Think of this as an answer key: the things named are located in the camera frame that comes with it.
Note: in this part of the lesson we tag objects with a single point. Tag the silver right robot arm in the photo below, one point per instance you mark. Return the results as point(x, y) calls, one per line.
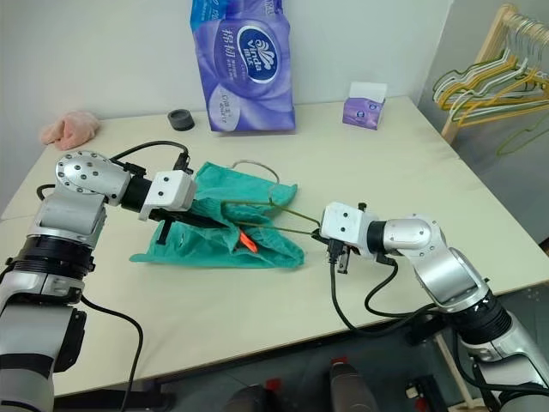
point(412, 236)

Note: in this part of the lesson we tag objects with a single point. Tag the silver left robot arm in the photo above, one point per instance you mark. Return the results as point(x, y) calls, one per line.
point(86, 176)

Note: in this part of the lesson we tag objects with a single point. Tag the wooden clothes rack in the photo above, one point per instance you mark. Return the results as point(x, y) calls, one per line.
point(479, 70)

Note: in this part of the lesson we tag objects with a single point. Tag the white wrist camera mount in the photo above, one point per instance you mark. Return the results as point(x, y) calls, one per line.
point(171, 189)
point(343, 223)

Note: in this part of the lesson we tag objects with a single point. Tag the white table leg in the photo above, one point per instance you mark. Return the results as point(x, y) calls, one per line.
point(456, 373)

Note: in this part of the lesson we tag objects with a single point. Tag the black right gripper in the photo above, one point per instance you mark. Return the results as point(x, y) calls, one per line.
point(343, 259)

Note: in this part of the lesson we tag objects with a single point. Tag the dark rounded shape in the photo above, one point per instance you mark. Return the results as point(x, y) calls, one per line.
point(249, 399)
point(349, 386)

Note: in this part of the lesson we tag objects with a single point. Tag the orange plastic clip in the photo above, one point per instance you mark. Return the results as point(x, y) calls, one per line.
point(248, 241)

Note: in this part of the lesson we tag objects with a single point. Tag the purple Vinda tissue pack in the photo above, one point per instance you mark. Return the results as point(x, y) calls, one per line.
point(240, 86)

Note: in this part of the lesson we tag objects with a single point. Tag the dark grey round roll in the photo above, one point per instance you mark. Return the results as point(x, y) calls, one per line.
point(180, 120)

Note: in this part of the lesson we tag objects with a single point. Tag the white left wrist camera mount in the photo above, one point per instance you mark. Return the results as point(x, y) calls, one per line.
point(171, 189)

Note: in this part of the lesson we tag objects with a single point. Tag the black table frame bar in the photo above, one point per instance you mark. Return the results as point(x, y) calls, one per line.
point(107, 397)

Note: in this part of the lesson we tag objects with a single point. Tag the pink fluffy towel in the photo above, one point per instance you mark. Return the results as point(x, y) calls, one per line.
point(70, 129)

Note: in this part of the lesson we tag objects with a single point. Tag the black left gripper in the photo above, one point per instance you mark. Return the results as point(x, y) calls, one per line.
point(176, 214)

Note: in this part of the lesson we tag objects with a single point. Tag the teal green cloth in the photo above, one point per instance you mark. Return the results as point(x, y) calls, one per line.
point(188, 249)

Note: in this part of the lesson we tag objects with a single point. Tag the purple tissue box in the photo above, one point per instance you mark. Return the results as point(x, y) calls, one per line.
point(362, 111)

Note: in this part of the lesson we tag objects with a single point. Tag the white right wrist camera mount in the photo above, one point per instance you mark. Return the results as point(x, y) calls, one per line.
point(343, 223)

